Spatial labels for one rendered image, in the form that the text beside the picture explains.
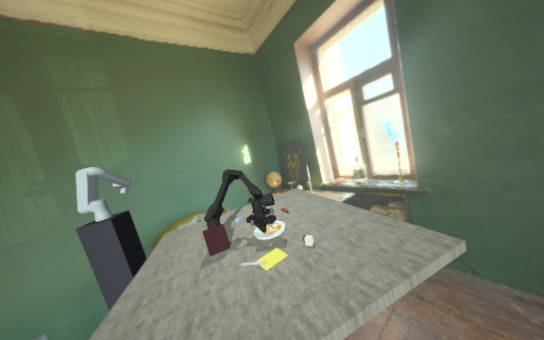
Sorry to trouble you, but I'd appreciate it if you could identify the small cream cube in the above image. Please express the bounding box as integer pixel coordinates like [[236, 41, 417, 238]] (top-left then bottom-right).
[[304, 235, 314, 246]]

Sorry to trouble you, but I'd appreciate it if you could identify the yellow flat rectangular pad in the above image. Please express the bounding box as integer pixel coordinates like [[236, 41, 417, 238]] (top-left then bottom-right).
[[256, 247, 288, 271]]

